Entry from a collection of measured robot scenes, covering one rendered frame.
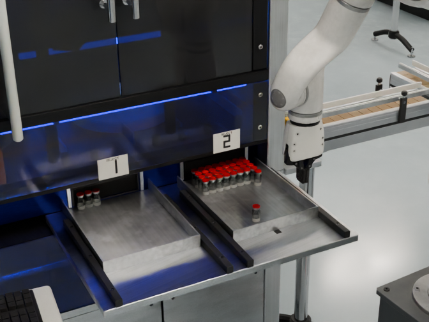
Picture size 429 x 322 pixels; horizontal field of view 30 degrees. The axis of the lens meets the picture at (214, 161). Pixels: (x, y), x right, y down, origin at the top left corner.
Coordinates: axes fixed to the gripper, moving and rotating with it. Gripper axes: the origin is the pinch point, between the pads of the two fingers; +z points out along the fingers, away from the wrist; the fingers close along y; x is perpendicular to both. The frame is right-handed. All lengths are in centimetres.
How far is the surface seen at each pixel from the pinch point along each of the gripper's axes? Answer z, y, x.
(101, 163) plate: 0, 44, -29
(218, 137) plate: -0.3, 9.2, -29.3
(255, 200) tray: 15.2, 3.9, -17.3
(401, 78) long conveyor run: 10, -83, -63
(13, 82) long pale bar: -30, 65, -22
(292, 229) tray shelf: 15.5, 2.9, 0.4
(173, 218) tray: 15.2, 28.3, -19.2
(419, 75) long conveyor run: 8, -85, -56
